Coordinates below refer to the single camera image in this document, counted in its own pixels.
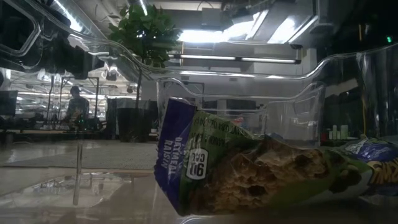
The wooden workbench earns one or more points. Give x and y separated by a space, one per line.
31 132

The pale green canister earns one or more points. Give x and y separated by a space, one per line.
344 132

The person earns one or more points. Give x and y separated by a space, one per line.
77 109

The green leafy plant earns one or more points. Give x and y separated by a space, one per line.
146 31

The long ceiling light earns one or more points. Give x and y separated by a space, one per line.
217 57

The black plant pot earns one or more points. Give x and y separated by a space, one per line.
133 124

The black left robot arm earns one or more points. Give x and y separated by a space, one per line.
15 31

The oatmeal raisin granola bar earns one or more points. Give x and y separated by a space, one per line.
248 174
379 174

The clear plastic bin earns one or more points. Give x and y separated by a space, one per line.
93 193
292 124

